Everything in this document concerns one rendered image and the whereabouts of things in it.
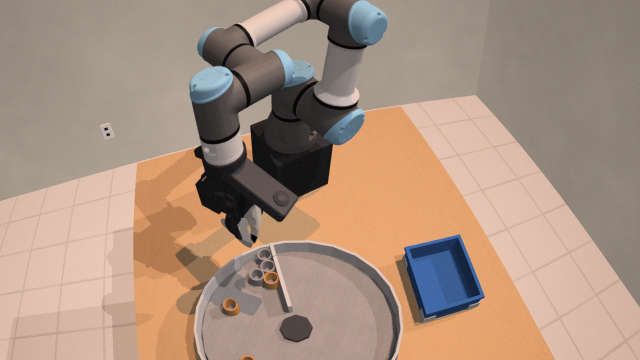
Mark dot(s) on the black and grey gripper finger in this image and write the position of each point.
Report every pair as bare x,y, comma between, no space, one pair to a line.
254,216
238,227

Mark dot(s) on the grey metal sleeve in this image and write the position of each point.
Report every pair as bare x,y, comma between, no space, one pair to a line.
264,252
268,264
257,272

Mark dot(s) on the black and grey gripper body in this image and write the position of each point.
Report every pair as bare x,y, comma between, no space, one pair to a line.
215,193

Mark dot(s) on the blue plastic crate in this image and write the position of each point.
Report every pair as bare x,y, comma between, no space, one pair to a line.
442,276

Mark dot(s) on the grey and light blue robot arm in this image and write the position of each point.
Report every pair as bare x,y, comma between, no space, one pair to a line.
301,106

